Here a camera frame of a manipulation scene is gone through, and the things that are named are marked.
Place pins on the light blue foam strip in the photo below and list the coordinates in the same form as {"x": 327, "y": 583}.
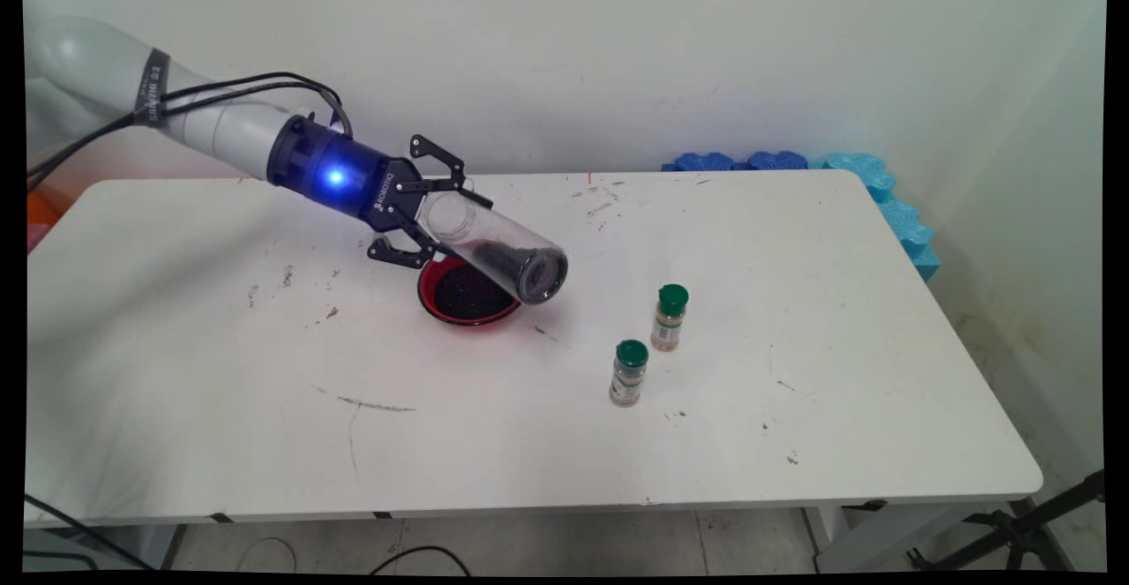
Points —
{"x": 900, "y": 214}

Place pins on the green-lidded spice bottle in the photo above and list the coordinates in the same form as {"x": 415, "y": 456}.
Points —
{"x": 670, "y": 316}
{"x": 628, "y": 378}

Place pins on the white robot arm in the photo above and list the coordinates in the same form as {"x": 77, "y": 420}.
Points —
{"x": 88, "y": 64}

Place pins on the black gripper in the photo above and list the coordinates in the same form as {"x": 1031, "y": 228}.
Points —
{"x": 344, "y": 175}

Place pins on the black tripod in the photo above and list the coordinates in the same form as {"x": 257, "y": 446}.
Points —
{"x": 1023, "y": 532}

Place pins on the red bowl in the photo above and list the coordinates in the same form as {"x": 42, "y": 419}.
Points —
{"x": 425, "y": 296}

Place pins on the black seeds heap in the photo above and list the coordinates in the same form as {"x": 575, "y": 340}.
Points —
{"x": 463, "y": 298}
{"x": 507, "y": 263}

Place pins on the dark blue foam piece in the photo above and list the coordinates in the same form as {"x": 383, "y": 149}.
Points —
{"x": 704, "y": 162}
{"x": 778, "y": 161}

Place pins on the orange box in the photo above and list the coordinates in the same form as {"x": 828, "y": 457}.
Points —
{"x": 40, "y": 214}

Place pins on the clear plastic jar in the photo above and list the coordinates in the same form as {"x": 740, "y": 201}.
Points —
{"x": 454, "y": 219}

